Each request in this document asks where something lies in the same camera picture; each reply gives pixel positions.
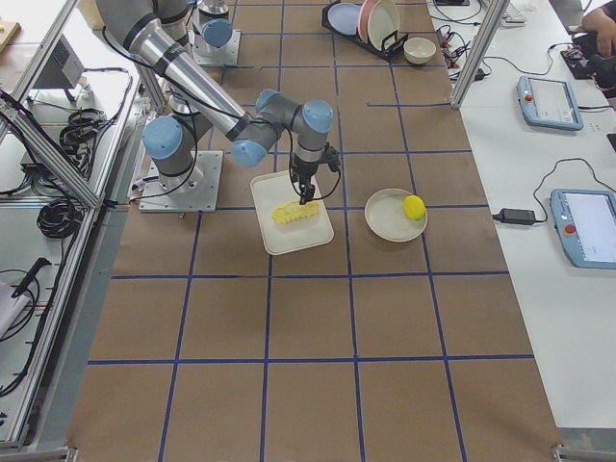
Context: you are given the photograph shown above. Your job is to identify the upper blue teach pendant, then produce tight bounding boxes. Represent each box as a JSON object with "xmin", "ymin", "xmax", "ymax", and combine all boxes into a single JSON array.
[{"xmin": 516, "ymin": 75, "xmax": 584, "ymax": 131}]

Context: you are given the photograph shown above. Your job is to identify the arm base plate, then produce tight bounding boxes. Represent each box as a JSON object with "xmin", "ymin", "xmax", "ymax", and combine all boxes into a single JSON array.
[
  {"xmin": 192, "ymin": 29, "xmax": 241, "ymax": 67},
  {"xmin": 139, "ymin": 150, "xmax": 223, "ymax": 213}
]

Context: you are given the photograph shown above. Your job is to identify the black power adapter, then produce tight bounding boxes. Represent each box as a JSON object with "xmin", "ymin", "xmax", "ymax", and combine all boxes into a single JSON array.
[{"xmin": 493, "ymin": 208, "xmax": 536, "ymax": 225}]

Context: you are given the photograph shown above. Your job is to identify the aluminium frame post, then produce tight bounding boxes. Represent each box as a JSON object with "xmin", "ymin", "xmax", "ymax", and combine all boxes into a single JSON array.
[{"xmin": 450, "ymin": 0, "xmax": 509, "ymax": 110}]

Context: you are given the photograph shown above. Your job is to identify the white rectangular tray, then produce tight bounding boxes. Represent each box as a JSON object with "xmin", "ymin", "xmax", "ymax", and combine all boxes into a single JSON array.
[{"xmin": 250, "ymin": 171, "xmax": 334, "ymax": 255}]

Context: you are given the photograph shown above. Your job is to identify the pink round plate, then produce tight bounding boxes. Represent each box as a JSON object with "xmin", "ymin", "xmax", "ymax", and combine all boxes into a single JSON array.
[{"xmin": 357, "ymin": 0, "xmax": 380, "ymax": 50}]

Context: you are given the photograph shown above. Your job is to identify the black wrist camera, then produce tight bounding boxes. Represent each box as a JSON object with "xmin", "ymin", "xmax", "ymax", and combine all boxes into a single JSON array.
[{"xmin": 321, "ymin": 142, "xmax": 341, "ymax": 172}]

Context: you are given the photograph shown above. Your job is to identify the cream bowl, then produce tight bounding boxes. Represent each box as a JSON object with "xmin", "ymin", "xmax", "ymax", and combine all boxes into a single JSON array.
[{"xmin": 403, "ymin": 37, "xmax": 436, "ymax": 65}]

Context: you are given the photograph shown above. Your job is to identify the yellow lemon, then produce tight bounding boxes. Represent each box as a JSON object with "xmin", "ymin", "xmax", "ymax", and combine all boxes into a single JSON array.
[{"xmin": 402, "ymin": 194, "xmax": 426, "ymax": 221}]

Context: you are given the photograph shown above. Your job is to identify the blue teach pendant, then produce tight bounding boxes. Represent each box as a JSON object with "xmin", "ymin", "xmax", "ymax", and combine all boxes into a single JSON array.
[
  {"xmin": 516, "ymin": 75, "xmax": 584, "ymax": 131},
  {"xmin": 550, "ymin": 189, "xmax": 615, "ymax": 270}
]

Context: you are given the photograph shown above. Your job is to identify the light blue round plate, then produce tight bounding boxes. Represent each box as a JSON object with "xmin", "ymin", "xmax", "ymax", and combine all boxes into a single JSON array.
[{"xmin": 327, "ymin": 2, "xmax": 361, "ymax": 36}]

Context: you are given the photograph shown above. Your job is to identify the coiled black cables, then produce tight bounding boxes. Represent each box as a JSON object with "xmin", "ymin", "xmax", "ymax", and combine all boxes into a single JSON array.
[{"xmin": 36, "ymin": 108, "xmax": 121, "ymax": 242}]

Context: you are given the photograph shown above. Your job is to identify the grey control box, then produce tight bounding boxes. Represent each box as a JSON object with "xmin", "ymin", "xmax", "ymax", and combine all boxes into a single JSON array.
[{"xmin": 33, "ymin": 35, "xmax": 85, "ymax": 92}]

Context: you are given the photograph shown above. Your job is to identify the cream round plate in rack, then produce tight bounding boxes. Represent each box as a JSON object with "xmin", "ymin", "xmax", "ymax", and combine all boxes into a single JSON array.
[{"xmin": 369, "ymin": 0, "xmax": 400, "ymax": 51}]

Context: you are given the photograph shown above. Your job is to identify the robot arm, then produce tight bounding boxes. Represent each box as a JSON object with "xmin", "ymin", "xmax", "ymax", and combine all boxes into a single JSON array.
[
  {"xmin": 192, "ymin": 0, "xmax": 241, "ymax": 60},
  {"xmin": 96, "ymin": 1, "xmax": 341, "ymax": 204}
]

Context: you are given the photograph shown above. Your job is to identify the cream plate with lemon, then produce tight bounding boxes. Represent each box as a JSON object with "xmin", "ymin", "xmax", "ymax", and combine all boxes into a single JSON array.
[{"xmin": 364, "ymin": 189, "xmax": 427, "ymax": 243}]

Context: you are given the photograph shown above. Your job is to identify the black dish rack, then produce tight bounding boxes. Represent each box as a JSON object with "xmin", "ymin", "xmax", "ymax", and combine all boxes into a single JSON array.
[{"xmin": 321, "ymin": 0, "xmax": 409, "ymax": 62}]

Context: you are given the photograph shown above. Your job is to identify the lower blue teach pendant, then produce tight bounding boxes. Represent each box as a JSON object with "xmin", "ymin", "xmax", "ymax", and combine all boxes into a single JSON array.
[{"xmin": 550, "ymin": 189, "xmax": 615, "ymax": 270}]

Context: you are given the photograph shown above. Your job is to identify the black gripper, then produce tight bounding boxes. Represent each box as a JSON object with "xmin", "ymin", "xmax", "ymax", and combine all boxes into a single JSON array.
[{"xmin": 291, "ymin": 161, "xmax": 319, "ymax": 205}]

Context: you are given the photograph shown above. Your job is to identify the person in black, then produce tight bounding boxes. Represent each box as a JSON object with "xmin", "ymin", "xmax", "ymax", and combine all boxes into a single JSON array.
[{"xmin": 574, "ymin": 1, "xmax": 615, "ymax": 99}]

